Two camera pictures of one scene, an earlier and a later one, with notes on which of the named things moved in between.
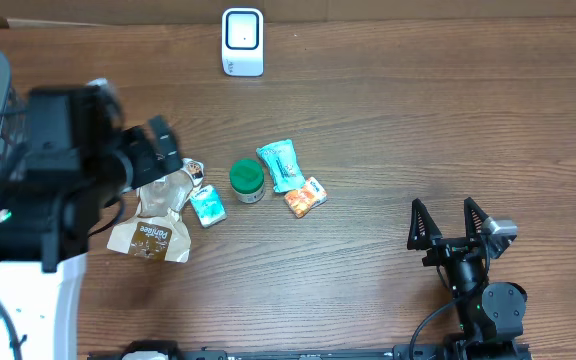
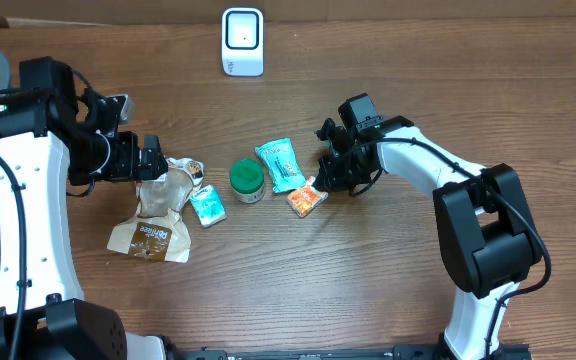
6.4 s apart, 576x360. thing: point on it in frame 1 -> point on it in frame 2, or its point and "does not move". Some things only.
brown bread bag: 158,232 does not move
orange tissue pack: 301,200 does not move
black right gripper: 445,248 -> 332,179
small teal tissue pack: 208,207 does not move
